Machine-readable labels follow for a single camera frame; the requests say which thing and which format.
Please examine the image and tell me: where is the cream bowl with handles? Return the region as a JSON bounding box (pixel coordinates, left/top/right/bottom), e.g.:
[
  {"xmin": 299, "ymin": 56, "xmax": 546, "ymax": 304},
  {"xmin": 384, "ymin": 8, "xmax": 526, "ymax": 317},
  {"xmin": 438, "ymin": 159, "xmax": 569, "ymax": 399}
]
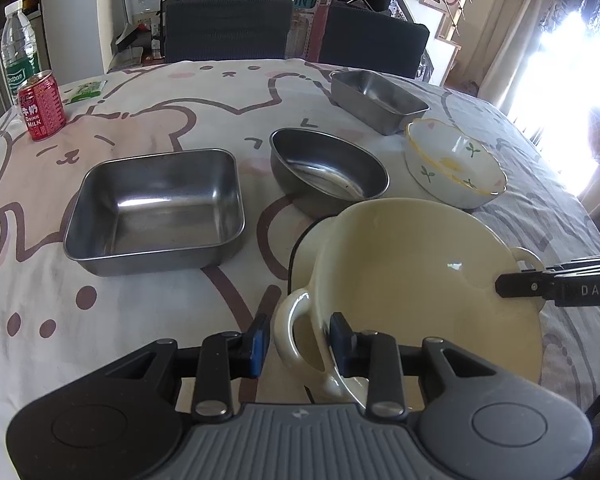
[{"xmin": 272, "ymin": 199, "xmax": 546, "ymax": 411}]

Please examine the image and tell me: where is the printed bear tablecloth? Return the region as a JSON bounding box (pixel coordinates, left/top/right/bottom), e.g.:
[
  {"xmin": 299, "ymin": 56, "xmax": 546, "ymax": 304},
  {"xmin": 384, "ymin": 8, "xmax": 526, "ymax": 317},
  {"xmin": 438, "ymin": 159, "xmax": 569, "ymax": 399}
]
[{"xmin": 0, "ymin": 57, "xmax": 600, "ymax": 480}]

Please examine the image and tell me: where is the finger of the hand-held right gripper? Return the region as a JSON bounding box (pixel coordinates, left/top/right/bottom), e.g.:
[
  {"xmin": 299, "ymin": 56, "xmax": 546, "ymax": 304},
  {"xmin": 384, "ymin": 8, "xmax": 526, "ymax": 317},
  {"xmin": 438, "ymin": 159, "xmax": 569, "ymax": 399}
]
[{"xmin": 495, "ymin": 270, "xmax": 563, "ymax": 302}]

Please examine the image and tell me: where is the dark grey chair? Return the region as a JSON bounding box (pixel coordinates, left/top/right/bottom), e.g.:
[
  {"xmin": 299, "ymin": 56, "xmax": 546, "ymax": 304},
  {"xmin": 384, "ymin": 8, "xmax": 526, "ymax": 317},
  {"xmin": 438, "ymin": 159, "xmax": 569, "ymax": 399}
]
[
  {"xmin": 161, "ymin": 0, "xmax": 295, "ymax": 63},
  {"xmin": 320, "ymin": 5, "xmax": 431, "ymax": 81}
]

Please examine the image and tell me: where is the small green packet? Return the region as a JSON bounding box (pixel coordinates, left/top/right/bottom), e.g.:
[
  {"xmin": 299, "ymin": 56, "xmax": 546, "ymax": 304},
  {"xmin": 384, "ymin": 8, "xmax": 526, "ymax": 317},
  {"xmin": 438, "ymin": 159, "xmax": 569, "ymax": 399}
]
[{"xmin": 62, "ymin": 80, "xmax": 108, "ymax": 105}]

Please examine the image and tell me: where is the clear plastic water bottle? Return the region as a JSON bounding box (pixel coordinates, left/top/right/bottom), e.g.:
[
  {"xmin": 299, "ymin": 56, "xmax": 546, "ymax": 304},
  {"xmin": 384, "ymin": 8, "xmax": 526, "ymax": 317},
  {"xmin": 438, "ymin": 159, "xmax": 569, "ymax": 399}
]
[{"xmin": 1, "ymin": 1, "xmax": 41, "ymax": 121}]

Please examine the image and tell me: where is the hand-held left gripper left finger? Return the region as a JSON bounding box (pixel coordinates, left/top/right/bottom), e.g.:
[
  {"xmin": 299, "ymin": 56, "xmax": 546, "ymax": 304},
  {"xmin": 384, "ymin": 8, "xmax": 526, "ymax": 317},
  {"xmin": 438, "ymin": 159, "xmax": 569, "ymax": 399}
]
[{"xmin": 105, "ymin": 313, "xmax": 272, "ymax": 422}]

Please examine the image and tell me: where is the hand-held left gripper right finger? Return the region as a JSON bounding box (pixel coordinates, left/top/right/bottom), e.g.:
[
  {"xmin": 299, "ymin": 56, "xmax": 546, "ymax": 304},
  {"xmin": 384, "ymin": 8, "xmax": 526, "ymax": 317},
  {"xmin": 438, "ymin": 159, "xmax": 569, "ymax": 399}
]
[{"xmin": 329, "ymin": 312, "xmax": 497, "ymax": 419}]

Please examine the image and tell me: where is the red drink can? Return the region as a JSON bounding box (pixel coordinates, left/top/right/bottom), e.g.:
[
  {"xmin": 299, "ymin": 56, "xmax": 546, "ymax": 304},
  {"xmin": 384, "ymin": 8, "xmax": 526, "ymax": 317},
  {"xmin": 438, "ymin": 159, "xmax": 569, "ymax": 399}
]
[{"xmin": 17, "ymin": 71, "xmax": 66, "ymax": 142}]

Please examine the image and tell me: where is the beige curtain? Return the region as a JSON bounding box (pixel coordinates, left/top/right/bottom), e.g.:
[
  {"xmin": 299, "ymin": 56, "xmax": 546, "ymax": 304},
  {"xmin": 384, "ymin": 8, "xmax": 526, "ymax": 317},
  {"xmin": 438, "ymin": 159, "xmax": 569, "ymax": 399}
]
[{"xmin": 480, "ymin": 0, "xmax": 571, "ymax": 111}]

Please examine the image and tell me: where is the large square steel dish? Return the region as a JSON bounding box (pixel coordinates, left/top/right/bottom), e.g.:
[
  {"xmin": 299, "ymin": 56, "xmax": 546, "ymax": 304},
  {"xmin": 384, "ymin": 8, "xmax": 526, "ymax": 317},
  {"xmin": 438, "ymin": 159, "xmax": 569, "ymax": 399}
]
[{"xmin": 62, "ymin": 148, "xmax": 246, "ymax": 277}]

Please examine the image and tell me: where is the small square steel dish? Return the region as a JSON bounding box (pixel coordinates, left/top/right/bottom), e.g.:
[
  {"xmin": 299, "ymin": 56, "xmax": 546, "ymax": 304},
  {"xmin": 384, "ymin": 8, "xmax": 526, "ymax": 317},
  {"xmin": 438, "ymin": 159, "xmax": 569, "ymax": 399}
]
[{"xmin": 329, "ymin": 70, "xmax": 431, "ymax": 136}]

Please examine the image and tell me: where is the floral bowl with yellow rim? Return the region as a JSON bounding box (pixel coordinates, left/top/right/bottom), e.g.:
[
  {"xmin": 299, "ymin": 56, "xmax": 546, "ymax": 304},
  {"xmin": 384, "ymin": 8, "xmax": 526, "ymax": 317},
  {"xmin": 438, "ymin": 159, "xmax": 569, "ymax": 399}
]
[{"xmin": 404, "ymin": 118, "xmax": 507, "ymax": 209}]

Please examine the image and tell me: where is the oval steel bowl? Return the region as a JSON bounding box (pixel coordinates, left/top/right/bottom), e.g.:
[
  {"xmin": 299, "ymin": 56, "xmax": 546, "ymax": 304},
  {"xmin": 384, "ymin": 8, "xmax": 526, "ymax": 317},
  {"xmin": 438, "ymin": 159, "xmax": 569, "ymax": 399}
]
[{"xmin": 269, "ymin": 127, "xmax": 390, "ymax": 218}]

